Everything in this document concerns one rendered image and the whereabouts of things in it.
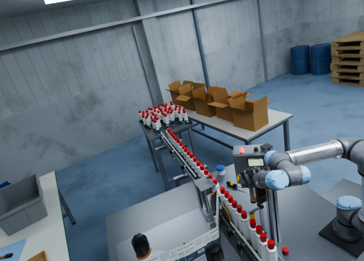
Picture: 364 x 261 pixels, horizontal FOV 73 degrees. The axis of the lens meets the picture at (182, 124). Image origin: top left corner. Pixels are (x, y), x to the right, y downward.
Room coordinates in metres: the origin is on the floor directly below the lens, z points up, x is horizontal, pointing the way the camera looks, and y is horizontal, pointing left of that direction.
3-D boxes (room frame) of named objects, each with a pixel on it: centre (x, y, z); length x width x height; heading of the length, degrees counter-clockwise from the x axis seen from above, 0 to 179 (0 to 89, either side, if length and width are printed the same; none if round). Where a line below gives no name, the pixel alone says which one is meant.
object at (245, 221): (1.09, -0.23, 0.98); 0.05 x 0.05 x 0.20
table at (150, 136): (3.28, 0.25, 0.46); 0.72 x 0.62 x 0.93; 15
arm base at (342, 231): (1.01, -0.80, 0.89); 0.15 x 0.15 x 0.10
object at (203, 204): (1.36, -0.06, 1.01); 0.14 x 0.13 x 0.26; 15
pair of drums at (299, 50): (6.76, -3.96, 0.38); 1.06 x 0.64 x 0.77; 26
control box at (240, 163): (1.10, -0.31, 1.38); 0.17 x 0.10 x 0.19; 70
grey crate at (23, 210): (2.05, 1.68, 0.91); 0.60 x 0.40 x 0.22; 29
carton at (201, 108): (3.54, -0.47, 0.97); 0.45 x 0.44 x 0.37; 119
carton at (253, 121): (2.81, -0.85, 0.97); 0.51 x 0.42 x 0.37; 121
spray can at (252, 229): (1.01, -0.25, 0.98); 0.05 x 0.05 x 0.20
